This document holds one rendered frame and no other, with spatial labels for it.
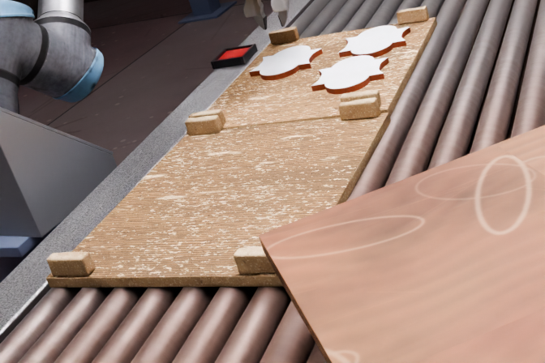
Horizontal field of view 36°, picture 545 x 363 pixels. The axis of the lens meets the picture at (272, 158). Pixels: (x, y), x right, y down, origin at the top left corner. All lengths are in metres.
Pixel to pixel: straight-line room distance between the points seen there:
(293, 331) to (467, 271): 0.25
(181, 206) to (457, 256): 0.54
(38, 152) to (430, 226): 0.80
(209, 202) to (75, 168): 0.37
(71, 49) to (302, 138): 0.53
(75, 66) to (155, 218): 0.51
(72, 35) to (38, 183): 0.34
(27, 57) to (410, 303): 1.03
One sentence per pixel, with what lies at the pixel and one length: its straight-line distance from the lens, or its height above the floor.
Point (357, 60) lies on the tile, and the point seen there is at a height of 0.95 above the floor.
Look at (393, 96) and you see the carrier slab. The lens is 1.30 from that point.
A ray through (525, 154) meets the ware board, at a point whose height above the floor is 1.04.
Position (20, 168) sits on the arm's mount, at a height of 0.99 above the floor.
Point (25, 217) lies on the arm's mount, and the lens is 1.38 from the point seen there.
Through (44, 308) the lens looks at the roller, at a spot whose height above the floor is 0.92.
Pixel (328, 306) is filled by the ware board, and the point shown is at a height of 1.04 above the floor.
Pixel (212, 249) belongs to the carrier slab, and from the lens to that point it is 1.01.
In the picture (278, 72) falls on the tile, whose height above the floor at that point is 0.95.
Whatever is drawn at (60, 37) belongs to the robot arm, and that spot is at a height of 1.10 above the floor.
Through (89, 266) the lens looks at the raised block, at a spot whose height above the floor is 0.95.
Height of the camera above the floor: 1.41
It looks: 24 degrees down
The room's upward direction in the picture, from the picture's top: 17 degrees counter-clockwise
